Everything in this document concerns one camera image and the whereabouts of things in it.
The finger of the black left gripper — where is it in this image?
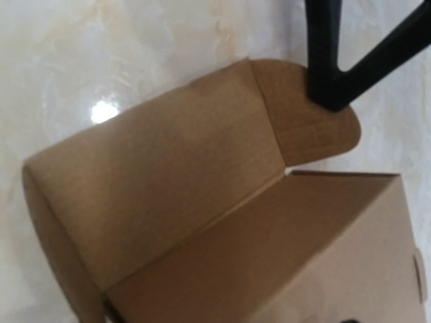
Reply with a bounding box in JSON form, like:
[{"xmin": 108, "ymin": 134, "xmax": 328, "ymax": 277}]
[{"xmin": 305, "ymin": 1, "xmax": 430, "ymax": 112}]

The brown cardboard box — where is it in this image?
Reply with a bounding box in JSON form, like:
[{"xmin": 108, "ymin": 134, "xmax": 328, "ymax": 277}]
[{"xmin": 22, "ymin": 59, "xmax": 428, "ymax": 322}]

